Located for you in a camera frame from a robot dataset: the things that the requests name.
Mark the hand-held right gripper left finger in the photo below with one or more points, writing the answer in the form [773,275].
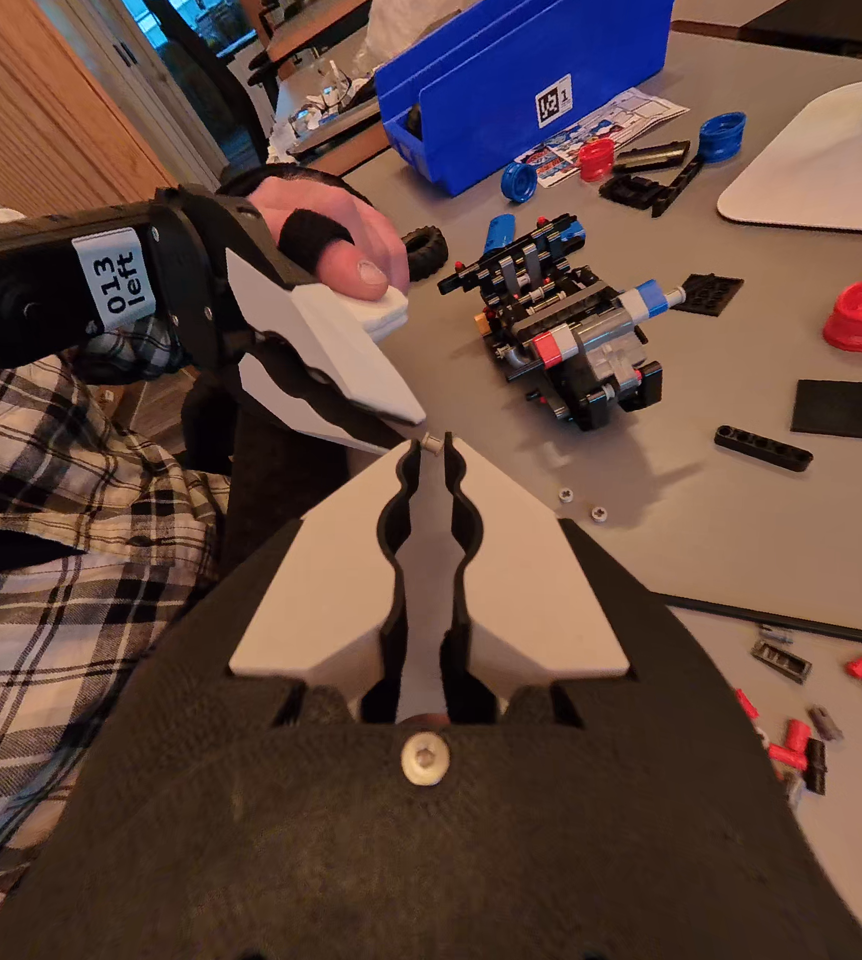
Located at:
[311,600]

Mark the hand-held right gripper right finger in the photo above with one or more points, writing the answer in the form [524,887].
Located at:
[543,600]

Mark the person's plaid shirt torso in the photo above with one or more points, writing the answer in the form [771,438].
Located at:
[41,600]

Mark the clear plastic bag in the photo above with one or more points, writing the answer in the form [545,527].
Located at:
[416,22]

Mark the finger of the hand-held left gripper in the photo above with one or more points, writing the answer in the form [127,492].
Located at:
[333,337]
[281,397]

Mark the black studded plate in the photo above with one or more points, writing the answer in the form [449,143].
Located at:
[708,294]

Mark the brick-built toy truck chassis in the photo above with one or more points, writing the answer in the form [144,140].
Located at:
[573,337]

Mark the thin black beam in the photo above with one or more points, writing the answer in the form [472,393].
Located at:
[679,184]

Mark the small red wheel rim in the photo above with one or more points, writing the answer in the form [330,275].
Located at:
[596,160]

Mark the black toy tyre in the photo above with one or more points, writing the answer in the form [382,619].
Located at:
[425,253]

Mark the black axle rod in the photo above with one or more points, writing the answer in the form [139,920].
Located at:
[775,619]

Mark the black cylinder piece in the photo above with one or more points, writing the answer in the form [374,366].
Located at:
[652,157]

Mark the short black beam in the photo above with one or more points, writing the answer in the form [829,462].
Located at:
[764,448]

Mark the blue tagged storage bin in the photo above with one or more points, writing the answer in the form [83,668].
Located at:
[491,97]

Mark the person's left hand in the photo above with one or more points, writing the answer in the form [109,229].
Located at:
[371,262]

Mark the small connector pins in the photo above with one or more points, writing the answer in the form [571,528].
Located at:
[798,742]

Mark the black frame piece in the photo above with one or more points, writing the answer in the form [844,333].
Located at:
[633,191]

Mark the black office chair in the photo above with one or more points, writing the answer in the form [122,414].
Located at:
[206,75]

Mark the cluttered background table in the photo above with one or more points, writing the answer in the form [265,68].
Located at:
[326,112]

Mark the black square panel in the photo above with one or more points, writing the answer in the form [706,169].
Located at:
[839,409]

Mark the white book stand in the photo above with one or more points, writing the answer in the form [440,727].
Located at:
[813,165]

